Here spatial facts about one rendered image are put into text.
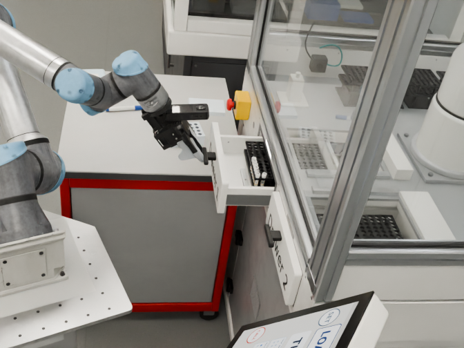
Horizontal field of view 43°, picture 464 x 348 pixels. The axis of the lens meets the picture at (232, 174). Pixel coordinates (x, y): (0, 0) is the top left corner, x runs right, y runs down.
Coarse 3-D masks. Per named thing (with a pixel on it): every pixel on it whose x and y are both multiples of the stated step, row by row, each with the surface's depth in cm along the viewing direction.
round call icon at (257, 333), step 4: (256, 328) 107; (260, 328) 106; (264, 328) 105; (252, 332) 107; (256, 332) 106; (260, 332) 105; (264, 332) 104; (248, 336) 106; (252, 336) 105; (256, 336) 104; (260, 336) 103; (248, 340) 105; (252, 340) 104; (256, 340) 103; (244, 344) 105; (248, 344) 104
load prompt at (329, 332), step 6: (318, 330) 92; (324, 330) 91; (330, 330) 90; (336, 330) 88; (318, 336) 90; (324, 336) 89; (330, 336) 88; (312, 342) 90; (318, 342) 89; (324, 342) 88; (330, 342) 86
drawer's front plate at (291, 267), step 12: (276, 192) 152; (276, 204) 148; (276, 216) 147; (276, 228) 147; (288, 228) 142; (288, 240) 138; (288, 252) 136; (276, 264) 146; (288, 264) 135; (288, 276) 135; (300, 276) 131; (288, 288) 135; (288, 300) 135
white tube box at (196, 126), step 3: (189, 123) 196; (192, 123) 196; (195, 123) 196; (198, 123) 197; (192, 126) 194; (195, 126) 195; (198, 126) 195; (195, 129) 193; (198, 129) 194; (201, 129) 194; (195, 132) 192; (198, 132) 192; (201, 132) 193; (198, 135) 191; (201, 135) 191; (204, 135) 191; (198, 138) 191; (201, 138) 191; (204, 138) 192; (201, 141) 192; (201, 144) 193
